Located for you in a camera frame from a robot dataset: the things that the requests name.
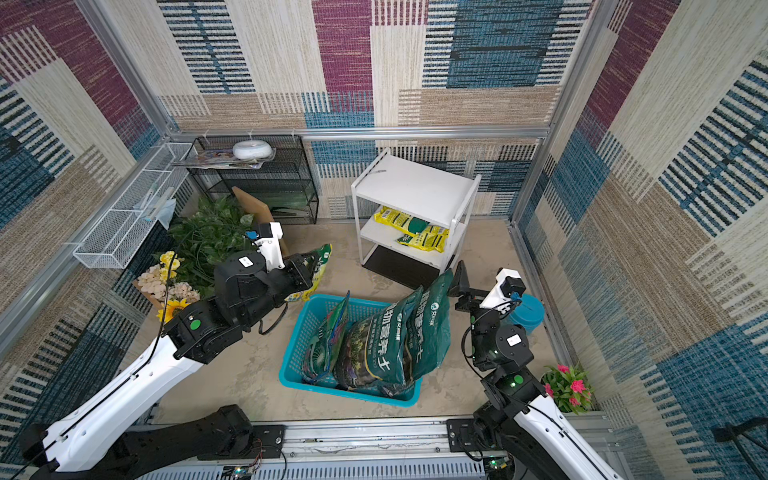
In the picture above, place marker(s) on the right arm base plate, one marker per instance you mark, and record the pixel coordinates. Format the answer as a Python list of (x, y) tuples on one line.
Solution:
[(463, 436)]

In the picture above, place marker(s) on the yellow sunflower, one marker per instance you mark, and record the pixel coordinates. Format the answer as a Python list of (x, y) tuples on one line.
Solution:
[(169, 309)]

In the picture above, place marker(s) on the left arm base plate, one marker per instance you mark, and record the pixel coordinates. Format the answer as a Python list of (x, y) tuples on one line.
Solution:
[(267, 440)]

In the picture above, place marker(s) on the pink flower pot plant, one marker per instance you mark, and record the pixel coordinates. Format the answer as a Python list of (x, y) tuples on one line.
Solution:
[(568, 387)]

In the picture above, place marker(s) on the white wire wall basket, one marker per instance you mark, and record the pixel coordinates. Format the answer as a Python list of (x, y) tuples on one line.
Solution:
[(145, 201)]

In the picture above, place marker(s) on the black mesh rack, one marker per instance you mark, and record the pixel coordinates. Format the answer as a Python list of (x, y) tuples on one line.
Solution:
[(286, 184)]

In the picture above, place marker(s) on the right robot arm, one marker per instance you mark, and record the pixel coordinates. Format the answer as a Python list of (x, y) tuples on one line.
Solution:
[(519, 417)]

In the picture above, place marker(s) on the colourful green blue soil bag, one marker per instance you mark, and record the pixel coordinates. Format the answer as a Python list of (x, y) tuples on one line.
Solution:
[(325, 346)]

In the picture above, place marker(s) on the dark green fertilizer bag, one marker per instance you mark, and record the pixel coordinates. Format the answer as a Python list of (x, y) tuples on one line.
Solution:
[(373, 349), (428, 330)]

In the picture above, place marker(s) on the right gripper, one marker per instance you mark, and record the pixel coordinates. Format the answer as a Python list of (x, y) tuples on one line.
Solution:
[(466, 301)]

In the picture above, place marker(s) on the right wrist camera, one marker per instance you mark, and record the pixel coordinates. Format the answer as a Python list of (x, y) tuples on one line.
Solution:
[(507, 293)]

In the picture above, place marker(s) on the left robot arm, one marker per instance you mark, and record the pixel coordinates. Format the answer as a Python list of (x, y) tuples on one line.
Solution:
[(95, 442)]

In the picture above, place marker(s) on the teal round canister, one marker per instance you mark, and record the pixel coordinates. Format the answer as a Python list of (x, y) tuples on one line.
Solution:
[(529, 313)]

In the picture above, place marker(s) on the wooden plant stand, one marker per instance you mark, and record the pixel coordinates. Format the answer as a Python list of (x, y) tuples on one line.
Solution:
[(250, 205)]

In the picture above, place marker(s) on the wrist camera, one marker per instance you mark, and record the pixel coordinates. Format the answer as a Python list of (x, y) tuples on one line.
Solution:
[(266, 237), (507, 293)]

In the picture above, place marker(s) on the white round device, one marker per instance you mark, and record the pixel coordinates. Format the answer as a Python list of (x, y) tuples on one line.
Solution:
[(251, 150)]

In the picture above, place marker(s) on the green leafy plant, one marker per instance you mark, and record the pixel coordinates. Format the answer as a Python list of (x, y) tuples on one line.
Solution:
[(207, 238)]

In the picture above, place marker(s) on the white metal shelf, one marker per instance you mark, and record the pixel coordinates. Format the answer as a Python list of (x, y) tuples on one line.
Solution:
[(438, 197)]

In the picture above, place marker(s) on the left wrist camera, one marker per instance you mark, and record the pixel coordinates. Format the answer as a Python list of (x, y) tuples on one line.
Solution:
[(266, 237)]

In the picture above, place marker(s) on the pink and yellow flower bouquet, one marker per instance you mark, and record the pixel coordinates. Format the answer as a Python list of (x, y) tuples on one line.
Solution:
[(160, 282)]

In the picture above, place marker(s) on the magazines on rack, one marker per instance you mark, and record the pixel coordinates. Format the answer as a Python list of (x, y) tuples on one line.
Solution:
[(220, 159)]

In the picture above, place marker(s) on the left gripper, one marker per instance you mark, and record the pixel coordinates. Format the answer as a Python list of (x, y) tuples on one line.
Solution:
[(300, 275)]

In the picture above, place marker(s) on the yellow green fertilizer bag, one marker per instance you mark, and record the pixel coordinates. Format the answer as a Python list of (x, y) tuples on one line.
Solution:
[(315, 263)]

